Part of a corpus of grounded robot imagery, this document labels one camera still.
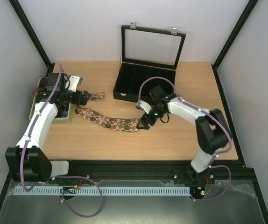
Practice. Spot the patterned paisley tie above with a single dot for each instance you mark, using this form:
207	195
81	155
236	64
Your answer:
116	124

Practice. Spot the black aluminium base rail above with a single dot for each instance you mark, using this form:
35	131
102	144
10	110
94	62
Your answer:
180	172

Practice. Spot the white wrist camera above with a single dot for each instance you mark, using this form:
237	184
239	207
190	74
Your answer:
142	105
75	81

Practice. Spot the pale green perforated basket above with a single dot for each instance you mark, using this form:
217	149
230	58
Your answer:
64	114

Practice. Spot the light blue slotted cable duct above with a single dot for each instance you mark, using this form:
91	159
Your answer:
105	191

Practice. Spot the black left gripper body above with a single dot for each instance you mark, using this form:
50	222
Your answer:
78	100

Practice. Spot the brown patterned tie over basket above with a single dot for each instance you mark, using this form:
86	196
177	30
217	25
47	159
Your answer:
36	91

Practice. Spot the black compartment display box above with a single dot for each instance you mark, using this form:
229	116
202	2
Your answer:
149	58

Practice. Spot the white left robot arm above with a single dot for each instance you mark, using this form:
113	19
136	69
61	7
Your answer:
26	161

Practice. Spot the dark ties in basket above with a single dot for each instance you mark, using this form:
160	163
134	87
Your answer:
43	91

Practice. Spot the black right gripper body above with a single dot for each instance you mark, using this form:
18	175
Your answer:
148	118

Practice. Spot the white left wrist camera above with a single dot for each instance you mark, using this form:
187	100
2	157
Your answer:
75	81

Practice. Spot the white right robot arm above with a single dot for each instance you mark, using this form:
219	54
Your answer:
213	134

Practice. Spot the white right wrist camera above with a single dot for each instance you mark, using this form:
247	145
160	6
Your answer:
142	105

